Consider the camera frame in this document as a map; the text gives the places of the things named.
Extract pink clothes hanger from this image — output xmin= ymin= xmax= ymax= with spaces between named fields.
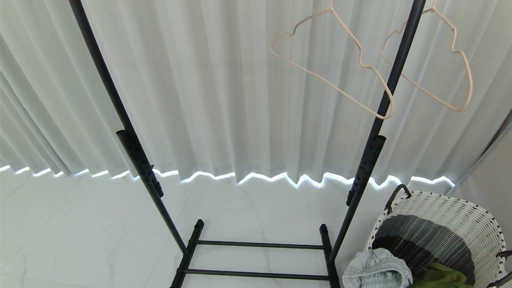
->
xmin=381 ymin=0 xmax=474 ymax=112
xmin=271 ymin=0 xmax=395 ymax=120

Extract black clothes rack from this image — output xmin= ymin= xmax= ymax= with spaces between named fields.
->
xmin=68 ymin=0 xmax=426 ymax=288

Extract pale grey shorts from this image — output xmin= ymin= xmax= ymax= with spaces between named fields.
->
xmin=342 ymin=248 xmax=413 ymax=288

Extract white laundry basket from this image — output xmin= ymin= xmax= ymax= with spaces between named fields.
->
xmin=364 ymin=184 xmax=512 ymax=288

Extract green printed shirt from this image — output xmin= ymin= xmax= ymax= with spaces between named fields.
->
xmin=412 ymin=263 xmax=474 ymax=288

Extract white curtain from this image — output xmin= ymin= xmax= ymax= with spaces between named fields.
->
xmin=0 ymin=0 xmax=512 ymax=188

